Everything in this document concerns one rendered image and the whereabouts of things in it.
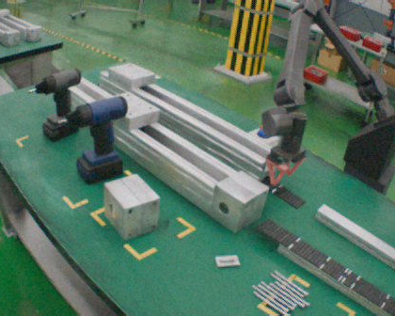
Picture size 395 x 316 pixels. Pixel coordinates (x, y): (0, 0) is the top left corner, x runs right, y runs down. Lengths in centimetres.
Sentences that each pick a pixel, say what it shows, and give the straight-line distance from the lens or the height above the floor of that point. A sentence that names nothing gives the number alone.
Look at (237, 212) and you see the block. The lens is 93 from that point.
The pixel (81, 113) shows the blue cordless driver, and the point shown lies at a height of 99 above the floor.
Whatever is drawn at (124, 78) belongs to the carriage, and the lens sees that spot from 145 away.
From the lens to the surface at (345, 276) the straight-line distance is 90.
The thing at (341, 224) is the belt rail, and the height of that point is 81.
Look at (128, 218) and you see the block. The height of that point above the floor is 84.
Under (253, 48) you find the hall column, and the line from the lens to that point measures 425.
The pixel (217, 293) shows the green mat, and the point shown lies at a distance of 81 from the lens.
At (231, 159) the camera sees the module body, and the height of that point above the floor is 82.
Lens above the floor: 140
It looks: 31 degrees down
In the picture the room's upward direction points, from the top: 9 degrees clockwise
